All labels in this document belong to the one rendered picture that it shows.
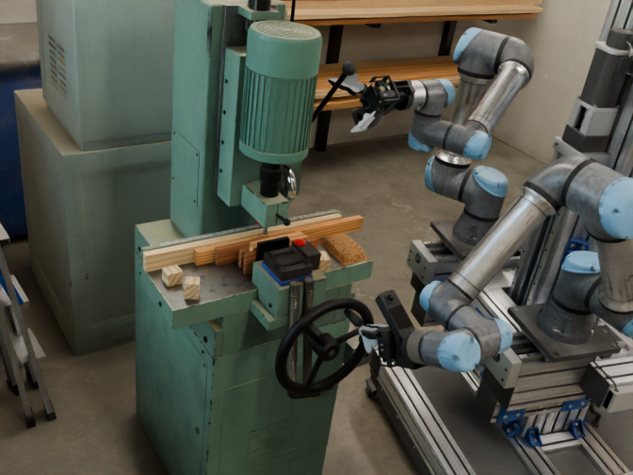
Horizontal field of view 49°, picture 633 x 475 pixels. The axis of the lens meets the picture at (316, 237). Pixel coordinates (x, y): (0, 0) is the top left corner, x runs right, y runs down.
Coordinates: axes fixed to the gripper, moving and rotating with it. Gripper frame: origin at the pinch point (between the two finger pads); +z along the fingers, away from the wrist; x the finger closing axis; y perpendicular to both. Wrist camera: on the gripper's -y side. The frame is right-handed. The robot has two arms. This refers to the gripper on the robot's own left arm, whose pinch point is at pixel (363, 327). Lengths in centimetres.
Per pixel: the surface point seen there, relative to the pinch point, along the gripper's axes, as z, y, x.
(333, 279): 22.4, -9.4, 7.6
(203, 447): 50, 34, -26
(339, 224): 32.5, -23.2, 18.5
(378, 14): 176, -126, 157
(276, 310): 13.0, -6.4, -16.0
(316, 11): 177, -128, 117
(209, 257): 33.2, -20.4, -22.8
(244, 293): 20.9, -11.0, -20.1
